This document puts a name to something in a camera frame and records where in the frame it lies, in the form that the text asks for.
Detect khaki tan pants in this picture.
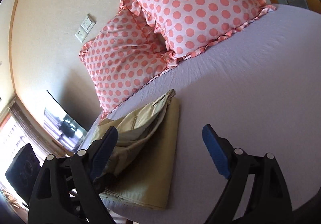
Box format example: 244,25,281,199
90,89,180,210

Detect black flat screen television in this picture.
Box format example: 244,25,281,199
44,91,88,152

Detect right polka dot pillow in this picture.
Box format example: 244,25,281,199
136,0,276,60

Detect grey bed mattress sheet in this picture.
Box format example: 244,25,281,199
104,5,320,223

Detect white wall switch plate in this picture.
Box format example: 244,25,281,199
80,14,96,34

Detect left polka dot pillow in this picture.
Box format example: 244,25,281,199
79,0,177,118

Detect polka dot pillow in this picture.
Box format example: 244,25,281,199
136,0,276,60
79,0,177,118

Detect white wall power socket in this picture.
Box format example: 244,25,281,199
75,27,88,42

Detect wooden window frame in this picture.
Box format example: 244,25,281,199
0,97,71,164

